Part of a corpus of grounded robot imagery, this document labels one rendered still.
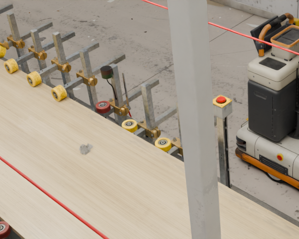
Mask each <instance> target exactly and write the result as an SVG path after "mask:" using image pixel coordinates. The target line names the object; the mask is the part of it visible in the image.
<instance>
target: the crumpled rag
mask: <svg viewBox="0 0 299 239"><path fill-rule="evenodd" d="M91 148H93V145H91V144H87V145H85V144H82V145H81V146H80V147H79V150H80V151H81V152H80V153H82V155H83V154H85V155H86V154H88V153H89V152H90V149H91Z"/></svg>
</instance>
